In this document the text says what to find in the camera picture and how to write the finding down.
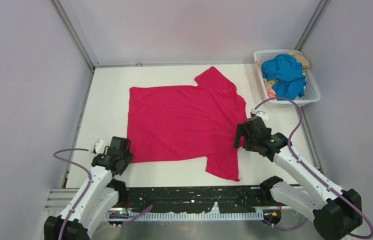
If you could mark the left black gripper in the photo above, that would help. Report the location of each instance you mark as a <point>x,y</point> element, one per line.
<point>127,156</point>

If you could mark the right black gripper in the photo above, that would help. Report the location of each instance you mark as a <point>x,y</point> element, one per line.
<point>241,131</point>

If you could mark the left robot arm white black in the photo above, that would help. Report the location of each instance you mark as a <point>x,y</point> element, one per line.
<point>97,195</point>

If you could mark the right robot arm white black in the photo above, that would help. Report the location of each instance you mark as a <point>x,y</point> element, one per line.
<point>334,212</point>

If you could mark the salmon pink t shirt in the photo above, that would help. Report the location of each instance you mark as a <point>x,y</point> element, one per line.
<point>271,93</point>

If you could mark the beige t shirt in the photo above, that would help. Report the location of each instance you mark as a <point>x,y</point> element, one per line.
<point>268,55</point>

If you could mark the blue t shirt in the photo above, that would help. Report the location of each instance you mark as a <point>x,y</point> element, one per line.
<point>291,81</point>

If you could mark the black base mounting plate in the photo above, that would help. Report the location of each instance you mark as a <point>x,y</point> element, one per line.
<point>196,199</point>

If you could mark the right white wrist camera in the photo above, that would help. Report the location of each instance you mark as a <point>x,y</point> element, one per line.
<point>261,114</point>

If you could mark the white slotted cable duct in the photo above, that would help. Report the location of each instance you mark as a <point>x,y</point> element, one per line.
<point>213,215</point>

